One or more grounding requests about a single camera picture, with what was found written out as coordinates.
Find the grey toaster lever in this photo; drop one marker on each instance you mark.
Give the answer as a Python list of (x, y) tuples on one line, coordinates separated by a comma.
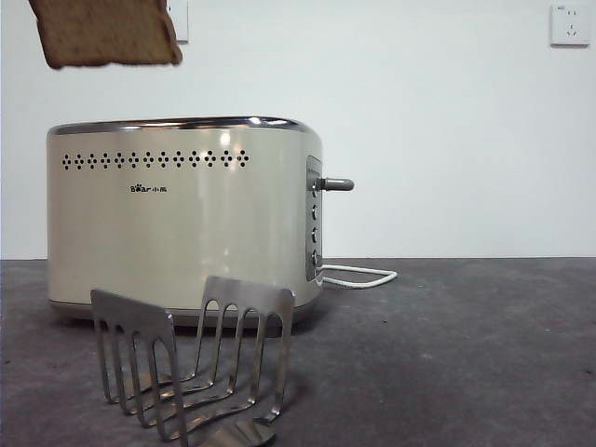
[(337, 183)]

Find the cream chrome two-slot toaster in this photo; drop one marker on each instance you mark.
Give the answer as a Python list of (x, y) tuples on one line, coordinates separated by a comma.
[(186, 233)]

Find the brown-crusted bread slice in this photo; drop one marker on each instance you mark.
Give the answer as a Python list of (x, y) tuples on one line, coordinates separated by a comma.
[(102, 32)]

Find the stainless steel toast rack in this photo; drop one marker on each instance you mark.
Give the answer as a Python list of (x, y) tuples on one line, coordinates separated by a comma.
[(135, 314)]

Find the white wall socket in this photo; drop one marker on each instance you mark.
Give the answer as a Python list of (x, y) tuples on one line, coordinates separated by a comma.
[(182, 18), (570, 25)]

